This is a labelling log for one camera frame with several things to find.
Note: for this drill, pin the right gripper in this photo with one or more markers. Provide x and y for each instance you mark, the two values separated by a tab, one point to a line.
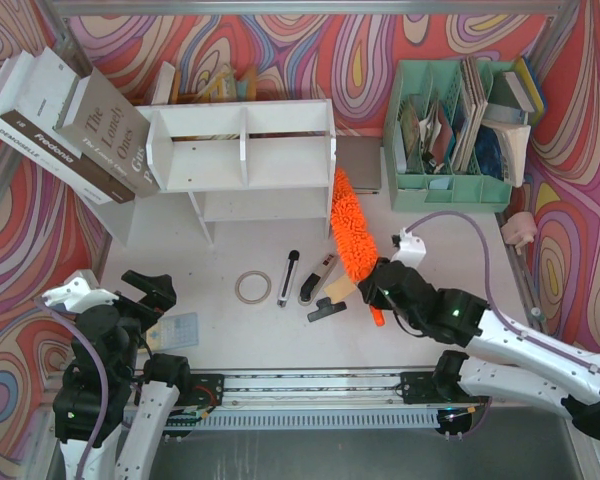
380	286

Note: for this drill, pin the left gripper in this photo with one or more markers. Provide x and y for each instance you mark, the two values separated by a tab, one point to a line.
143	298

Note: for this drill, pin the orange microfiber duster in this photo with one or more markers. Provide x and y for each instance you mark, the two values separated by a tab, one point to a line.
355	245

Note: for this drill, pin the white black utility knife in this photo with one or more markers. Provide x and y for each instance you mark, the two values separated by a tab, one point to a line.
288	278

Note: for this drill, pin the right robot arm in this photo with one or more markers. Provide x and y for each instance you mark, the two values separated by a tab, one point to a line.
490	354

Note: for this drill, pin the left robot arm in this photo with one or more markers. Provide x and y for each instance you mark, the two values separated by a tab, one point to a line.
108	420

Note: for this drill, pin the white wooden bookshelf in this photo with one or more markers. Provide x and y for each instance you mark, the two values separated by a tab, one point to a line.
246	161

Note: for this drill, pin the yellow blue calculator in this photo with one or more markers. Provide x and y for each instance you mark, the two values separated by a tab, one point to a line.
173	332

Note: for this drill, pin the yellow sticky note pad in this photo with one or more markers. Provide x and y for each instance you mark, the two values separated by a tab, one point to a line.
338	290

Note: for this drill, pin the black vacuum nozzle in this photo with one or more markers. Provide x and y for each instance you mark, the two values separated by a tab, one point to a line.
325	308

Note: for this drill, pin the masking tape roll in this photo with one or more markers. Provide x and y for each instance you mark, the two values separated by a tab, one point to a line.
253	287

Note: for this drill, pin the green desk organizer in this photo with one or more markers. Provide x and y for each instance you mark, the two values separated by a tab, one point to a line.
415	185

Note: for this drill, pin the pink pig figurine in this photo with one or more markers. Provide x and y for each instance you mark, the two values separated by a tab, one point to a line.
519	230

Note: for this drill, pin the brown Lonely Ones book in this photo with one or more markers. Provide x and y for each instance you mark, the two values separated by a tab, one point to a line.
107	128

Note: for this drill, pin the open white paperback book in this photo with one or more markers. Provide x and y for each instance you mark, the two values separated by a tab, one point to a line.
512	141

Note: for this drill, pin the books behind shelf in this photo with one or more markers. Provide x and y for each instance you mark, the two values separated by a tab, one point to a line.
222	87

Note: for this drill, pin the grey blue yellow books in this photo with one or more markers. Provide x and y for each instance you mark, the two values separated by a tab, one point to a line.
515	85

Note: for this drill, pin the white brown Fredonia book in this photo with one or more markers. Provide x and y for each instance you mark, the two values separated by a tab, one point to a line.
35	93

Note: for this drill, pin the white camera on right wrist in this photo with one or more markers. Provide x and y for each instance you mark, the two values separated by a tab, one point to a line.
410	249

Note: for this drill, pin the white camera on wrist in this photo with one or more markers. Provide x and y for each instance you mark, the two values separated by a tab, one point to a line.
80	292
410	249

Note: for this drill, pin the white camera on left wrist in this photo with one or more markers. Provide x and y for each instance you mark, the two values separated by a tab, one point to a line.
80	292

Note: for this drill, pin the aluminium rail with mounts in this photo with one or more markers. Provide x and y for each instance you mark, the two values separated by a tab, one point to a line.
347	388

